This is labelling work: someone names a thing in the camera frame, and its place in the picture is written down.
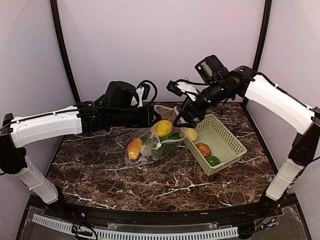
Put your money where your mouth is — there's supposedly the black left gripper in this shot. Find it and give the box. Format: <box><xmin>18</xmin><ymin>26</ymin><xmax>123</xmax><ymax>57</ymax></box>
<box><xmin>110</xmin><ymin>104</ymin><xmax>162</xmax><ymax>128</ymax></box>

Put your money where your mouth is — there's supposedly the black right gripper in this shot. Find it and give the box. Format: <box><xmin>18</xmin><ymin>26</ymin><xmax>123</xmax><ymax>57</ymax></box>
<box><xmin>172</xmin><ymin>78</ymin><xmax>233</xmax><ymax>127</ymax></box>

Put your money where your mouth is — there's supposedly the yellow lemon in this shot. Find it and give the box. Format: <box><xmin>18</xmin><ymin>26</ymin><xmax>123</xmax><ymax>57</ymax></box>
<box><xmin>150</xmin><ymin>120</ymin><xmax>173</xmax><ymax>137</ymax></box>

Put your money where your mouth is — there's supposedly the clear zip top bag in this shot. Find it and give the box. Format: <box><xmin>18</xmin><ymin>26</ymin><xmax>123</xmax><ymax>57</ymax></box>
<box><xmin>124</xmin><ymin>105</ymin><xmax>188</xmax><ymax>167</ymax></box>

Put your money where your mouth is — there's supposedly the green white bok choy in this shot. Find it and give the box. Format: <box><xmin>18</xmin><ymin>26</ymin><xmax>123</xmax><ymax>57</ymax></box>
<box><xmin>143</xmin><ymin>132</ymin><xmax>181</xmax><ymax>159</ymax></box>

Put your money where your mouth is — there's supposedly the orange yellow mango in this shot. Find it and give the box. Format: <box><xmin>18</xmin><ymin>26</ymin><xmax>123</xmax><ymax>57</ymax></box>
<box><xmin>127</xmin><ymin>138</ymin><xmax>143</xmax><ymax>161</ymax></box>

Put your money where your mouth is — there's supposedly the brown potato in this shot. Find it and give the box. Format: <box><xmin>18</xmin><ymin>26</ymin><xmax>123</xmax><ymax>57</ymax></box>
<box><xmin>195</xmin><ymin>142</ymin><xmax>212</xmax><ymax>158</ymax></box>

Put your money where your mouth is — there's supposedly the green pepper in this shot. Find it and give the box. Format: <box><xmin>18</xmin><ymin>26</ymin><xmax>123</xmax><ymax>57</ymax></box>
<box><xmin>205</xmin><ymin>155</ymin><xmax>221</xmax><ymax>167</ymax></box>

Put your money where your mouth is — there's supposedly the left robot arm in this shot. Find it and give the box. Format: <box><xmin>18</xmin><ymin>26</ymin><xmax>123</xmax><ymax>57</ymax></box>
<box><xmin>0</xmin><ymin>101</ymin><xmax>161</xmax><ymax>218</ymax></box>

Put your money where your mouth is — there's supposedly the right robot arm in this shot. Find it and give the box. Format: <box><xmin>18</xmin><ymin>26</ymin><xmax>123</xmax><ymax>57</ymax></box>
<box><xmin>173</xmin><ymin>65</ymin><xmax>320</xmax><ymax>217</ymax></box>

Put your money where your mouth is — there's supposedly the beige walnut-like food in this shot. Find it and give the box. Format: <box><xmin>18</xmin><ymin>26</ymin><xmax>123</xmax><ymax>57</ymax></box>
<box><xmin>187</xmin><ymin>128</ymin><xmax>198</xmax><ymax>142</ymax></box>

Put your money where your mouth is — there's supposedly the green perforated plastic basket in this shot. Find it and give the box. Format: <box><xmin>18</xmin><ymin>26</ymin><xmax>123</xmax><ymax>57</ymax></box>
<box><xmin>183</xmin><ymin>114</ymin><xmax>247</xmax><ymax>176</ymax></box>

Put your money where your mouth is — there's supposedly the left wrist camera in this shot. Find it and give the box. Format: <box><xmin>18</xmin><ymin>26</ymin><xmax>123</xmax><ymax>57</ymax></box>
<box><xmin>94</xmin><ymin>79</ymin><xmax>158</xmax><ymax>109</ymax></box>

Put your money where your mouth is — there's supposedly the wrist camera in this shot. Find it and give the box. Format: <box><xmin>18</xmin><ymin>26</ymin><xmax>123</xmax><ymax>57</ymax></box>
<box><xmin>94</xmin><ymin>79</ymin><xmax>158</xmax><ymax>109</ymax></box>
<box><xmin>166</xmin><ymin>54</ymin><xmax>229</xmax><ymax>101</ymax></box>

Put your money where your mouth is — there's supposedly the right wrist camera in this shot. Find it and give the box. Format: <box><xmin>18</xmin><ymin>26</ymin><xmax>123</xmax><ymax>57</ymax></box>
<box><xmin>166</xmin><ymin>54</ymin><xmax>229</xmax><ymax>101</ymax></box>

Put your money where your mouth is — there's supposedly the black front rail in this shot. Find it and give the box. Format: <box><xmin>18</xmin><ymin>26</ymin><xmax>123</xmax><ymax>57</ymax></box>
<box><xmin>22</xmin><ymin>192</ymin><xmax>301</xmax><ymax>233</ymax></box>

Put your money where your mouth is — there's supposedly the white slotted cable duct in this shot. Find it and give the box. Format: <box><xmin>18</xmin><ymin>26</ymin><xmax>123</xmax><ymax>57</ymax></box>
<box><xmin>32</xmin><ymin>214</ymin><xmax>239</xmax><ymax>240</ymax></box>

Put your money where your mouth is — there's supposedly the black frame post right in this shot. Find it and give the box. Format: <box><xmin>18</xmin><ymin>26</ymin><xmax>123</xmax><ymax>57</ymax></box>
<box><xmin>252</xmin><ymin>0</ymin><xmax>273</xmax><ymax>71</ymax></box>

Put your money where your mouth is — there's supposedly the black frame post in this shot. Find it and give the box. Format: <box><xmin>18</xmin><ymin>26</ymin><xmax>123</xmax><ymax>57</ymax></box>
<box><xmin>252</xmin><ymin>0</ymin><xmax>273</xmax><ymax>71</ymax></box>
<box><xmin>50</xmin><ymin>0</ymin><xmax>81</xmax><ymax>103</ymax></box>

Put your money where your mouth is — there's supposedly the black frame post left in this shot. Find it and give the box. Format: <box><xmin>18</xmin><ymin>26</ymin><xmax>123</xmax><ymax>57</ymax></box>
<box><xmin>50</xmin><ymin>0</ymin><xmax>81</xmax><ymax>103</ymax></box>

